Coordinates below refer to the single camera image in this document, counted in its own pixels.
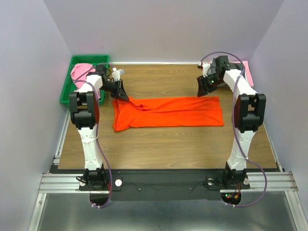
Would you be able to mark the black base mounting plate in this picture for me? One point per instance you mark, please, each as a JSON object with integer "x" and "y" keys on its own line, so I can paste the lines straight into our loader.
{"x": 163, "y": 185}

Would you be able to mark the pink folded t shirt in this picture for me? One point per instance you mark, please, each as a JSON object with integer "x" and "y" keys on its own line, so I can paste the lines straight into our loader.
{"x": 248, "y": 75}

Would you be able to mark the orange t shirt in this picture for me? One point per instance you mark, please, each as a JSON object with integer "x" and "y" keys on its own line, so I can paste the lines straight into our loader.
{"x": 167, "y": 112}

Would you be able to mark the aluminium rail frame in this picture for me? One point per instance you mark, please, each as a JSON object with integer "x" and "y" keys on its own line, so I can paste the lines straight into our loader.
{"x": 67, "y": 183}

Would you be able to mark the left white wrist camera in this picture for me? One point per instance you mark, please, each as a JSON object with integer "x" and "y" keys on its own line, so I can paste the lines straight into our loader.
{"x": 116, "y": 74}

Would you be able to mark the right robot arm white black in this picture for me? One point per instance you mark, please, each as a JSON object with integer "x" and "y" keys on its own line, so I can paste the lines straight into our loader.
{"x": 247, "y": 115}

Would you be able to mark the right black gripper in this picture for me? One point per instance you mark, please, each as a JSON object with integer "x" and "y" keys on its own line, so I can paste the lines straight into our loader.
{"x": 202, "y": 90}

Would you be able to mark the green plastic bin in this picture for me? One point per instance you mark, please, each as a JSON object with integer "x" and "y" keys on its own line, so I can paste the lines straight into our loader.
{"x": 69, "y": 86}

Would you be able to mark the dark grey folded t shirt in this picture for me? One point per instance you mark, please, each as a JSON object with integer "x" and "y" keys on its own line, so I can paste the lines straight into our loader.
{"x": 222, "y": 67}

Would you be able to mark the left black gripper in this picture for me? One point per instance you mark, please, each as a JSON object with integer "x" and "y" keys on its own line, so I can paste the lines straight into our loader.
{"x": 120, "y": 91}

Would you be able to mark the pink crumpled t shirt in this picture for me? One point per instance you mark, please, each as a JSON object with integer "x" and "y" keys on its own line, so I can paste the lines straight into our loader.
{"x": 79, "y": 72}

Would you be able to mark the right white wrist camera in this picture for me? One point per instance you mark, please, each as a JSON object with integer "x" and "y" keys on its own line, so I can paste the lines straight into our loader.
{"x": 206, "y": 68}

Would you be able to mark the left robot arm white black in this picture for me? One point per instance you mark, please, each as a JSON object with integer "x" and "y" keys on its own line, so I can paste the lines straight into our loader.
{"x": 85, "y": 115}

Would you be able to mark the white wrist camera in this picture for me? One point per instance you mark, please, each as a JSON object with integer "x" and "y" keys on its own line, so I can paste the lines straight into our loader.
{"x": 116, "y": 74}
{"x": 206, "y": 68}

